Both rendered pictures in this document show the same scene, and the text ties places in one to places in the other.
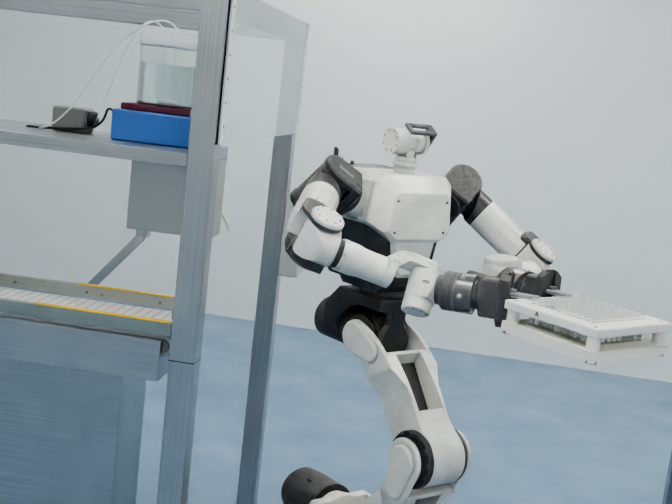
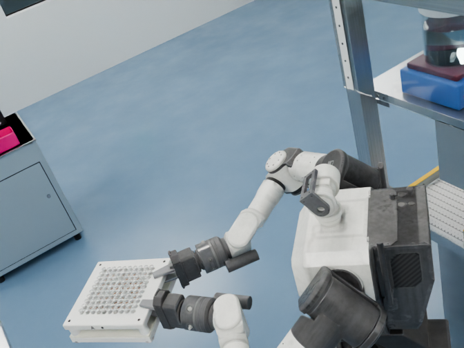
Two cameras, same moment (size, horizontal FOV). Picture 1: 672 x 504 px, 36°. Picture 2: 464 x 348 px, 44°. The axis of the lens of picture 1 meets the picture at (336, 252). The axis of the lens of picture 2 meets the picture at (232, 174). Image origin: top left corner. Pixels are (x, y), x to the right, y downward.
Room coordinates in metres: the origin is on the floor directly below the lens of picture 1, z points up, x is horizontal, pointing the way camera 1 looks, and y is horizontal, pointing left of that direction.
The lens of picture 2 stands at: (3.37, -0.78, 2.07)
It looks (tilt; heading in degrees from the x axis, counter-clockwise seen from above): 33 degrees down; 151
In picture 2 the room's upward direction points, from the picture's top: 18 degrees counter-clockwise
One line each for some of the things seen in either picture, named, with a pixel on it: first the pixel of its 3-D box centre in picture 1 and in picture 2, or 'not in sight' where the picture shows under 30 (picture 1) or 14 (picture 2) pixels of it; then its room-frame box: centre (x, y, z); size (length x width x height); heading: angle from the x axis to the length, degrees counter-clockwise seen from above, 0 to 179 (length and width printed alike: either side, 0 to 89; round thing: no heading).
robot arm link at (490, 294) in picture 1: (482, 296); (194, 261); (2.19, -0.33, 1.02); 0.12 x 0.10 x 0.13; 70
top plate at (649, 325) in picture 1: (587, 315); (119, 293); (2.10, -0.54, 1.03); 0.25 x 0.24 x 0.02; 128
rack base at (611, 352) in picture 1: (583, 337); (126, 304); (2.10, -0.54, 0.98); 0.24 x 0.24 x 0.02; 38
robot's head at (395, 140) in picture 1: (405, 145); (324, 193); (2.59, -0.14, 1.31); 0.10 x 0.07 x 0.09; 129
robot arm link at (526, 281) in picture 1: (533, 291); (181, 312); (2.31, -0.46, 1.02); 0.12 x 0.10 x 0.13; 30
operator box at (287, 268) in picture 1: (296, 233); not in sight; (3.30, 0.14, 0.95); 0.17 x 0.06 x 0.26; 173
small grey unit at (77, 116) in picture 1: (76, 119); not in sight; (2.56, 0.68, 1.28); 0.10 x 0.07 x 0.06; 83
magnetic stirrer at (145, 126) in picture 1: (165, 124); not in sight; (2.52, 0.45, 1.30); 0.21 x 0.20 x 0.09; 173
